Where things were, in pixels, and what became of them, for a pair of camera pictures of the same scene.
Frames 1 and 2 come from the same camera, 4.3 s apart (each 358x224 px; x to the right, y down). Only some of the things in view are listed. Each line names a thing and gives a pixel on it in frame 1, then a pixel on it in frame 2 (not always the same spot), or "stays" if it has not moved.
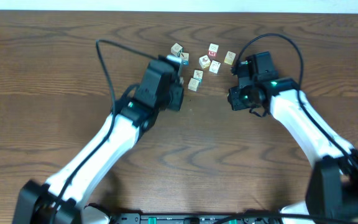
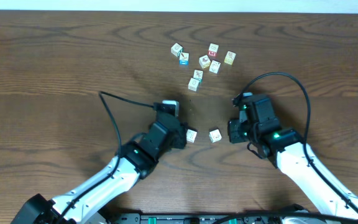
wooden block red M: x=212 y=50 stays
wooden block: x=214 y=66 stays
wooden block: x=176 y=49 stays
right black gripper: x=234 y=98 -> x=234 y=125
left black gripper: x=179 y=97 -> x=181 y=137
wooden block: x=194 y=84 stays
